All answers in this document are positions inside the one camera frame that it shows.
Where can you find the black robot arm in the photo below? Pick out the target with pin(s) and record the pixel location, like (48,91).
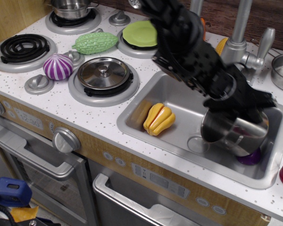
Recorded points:
(183,54)

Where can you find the steel pot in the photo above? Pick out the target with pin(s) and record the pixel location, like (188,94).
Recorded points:
(232,133)
(72,9)

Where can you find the purple toy eggplant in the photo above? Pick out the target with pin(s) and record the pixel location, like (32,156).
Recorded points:
(251,159)

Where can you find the silver stove knob front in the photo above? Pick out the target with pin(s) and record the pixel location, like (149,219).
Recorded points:
(39,84)

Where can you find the perforated steel ladle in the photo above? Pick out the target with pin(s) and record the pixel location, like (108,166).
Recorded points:
(135,4)

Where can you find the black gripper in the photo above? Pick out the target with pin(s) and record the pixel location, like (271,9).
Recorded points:
(229,91)

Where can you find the silver stove knob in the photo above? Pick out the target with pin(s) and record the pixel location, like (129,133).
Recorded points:
(39,84)
(119,19)
(77,58)

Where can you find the green toy bitter gourd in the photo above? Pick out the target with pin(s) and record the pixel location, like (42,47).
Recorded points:
(95,42)

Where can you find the orange toy carrot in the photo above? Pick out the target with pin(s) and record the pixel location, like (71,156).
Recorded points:
(204,28)

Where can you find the black coil burner left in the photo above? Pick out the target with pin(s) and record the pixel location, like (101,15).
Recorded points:
(23,48)

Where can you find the silver sink basin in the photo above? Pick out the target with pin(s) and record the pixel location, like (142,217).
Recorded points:
(183,137)

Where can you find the silver stove knob back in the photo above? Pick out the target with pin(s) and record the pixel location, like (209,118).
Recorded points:
(119,19)

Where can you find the blue clamp tool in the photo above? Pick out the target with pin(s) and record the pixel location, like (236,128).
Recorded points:
(14,192)

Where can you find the silver oven dial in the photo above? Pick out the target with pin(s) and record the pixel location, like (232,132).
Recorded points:
(65,141)

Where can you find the green plastic plate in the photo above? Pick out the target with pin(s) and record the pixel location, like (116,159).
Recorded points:
(140,34)

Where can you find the steel pot lid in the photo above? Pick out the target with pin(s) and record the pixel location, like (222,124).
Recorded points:
(103,73)

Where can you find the silver stove knob middle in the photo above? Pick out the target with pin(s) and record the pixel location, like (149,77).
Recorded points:
(77,58)

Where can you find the purple striped toy onion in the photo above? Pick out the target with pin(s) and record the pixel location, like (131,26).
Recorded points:
(58,67)

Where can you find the yellow toy squash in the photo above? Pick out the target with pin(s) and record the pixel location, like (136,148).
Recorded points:
(160,117)

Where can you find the oven door with handle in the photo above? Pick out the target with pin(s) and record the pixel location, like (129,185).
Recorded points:
(59,181)

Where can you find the yellow toy corn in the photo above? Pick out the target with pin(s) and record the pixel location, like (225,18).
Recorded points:
(220,46)

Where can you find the dishwasher door with handle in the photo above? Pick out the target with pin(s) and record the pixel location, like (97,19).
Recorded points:
(144,208)

